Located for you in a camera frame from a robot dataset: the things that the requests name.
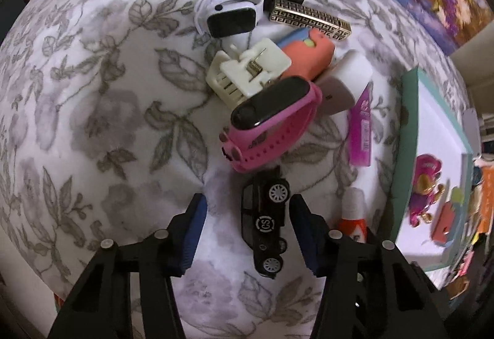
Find red stain remover bottle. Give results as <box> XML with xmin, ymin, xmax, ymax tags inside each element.
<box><xmin>337</xmin><ymin>188</ymin><xmax>368</xmax><ymax>243</ymax></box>

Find grey floral blanket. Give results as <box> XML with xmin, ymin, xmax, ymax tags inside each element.
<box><xmin>0</xmin><ymin>0</ymin><xmax>479</xmax><ymax>339</ymax></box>

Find orange and blue toy gun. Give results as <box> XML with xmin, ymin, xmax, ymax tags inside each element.
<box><xmin>278</xmin><ymin>27</ymin><xmax>336</xmax><ymax>82</ymax></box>

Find small orange card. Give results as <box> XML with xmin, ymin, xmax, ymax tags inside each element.
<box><xmin>431</xmin><ymin>200</ymin><xmax>458</xmax><ymax>246</ymax></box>

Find cream hair claw clip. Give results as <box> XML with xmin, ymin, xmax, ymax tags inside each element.
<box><xmin>205</xmin><ymin>38</ymin><xmax>292</xmax><ymax>112</ymax></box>

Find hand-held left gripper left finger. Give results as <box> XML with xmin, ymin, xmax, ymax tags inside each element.
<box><xmin>46</xmin><ymin>192</ymin><xmax>209</xmax><ymax>339</ymax></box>

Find black toy car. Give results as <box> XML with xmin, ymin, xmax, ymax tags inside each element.
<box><xmin>241</xmin><ymin>169</ymin><xmax>291</xmax><ymax>278</ymax></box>

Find long orange box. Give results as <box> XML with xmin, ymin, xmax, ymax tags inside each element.
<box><xmin>476</xmin><ymin>165</ymin><xmax>494</xmax><ymax>232</ymax></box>

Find pink gold trinket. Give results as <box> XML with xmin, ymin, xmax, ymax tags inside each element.
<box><xmin>409</xmin><ymin>154</ymin><xmax>445</xmax><ymax>228</ymax></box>

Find colourful printed papers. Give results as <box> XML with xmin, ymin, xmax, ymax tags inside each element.
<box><xmin>450</xmin><ymin>231</ymin><xmax>488</xmax><ymax>299</ymax></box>

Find teal box lid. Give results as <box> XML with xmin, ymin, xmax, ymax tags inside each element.
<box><xmin>390</xmin><ymin>67</ymin><xmax>485</xmax><ymax>274</ymax></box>

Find magenta cosmetic tube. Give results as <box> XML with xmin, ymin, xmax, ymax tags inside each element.
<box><xmin>348</xmin><ymin>81</ymin><xmax>374</xmax><ymax>167</ymax></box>

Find pink smart band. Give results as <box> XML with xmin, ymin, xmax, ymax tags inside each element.
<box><xmin>219</xmin><ymin>76</ymin><xmax>323</xmax><ymax>173</ymax></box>

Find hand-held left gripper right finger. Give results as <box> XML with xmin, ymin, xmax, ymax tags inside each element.
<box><xmin>289</xmin><ymin>194</ymin><xmax>452</xmax><ymax>339</ymax></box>

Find white smartwatch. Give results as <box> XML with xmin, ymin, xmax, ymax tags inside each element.
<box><xmin>194</xmin><ymin>0</ymin><xmax>267</xmax><ymax>50</ymax></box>

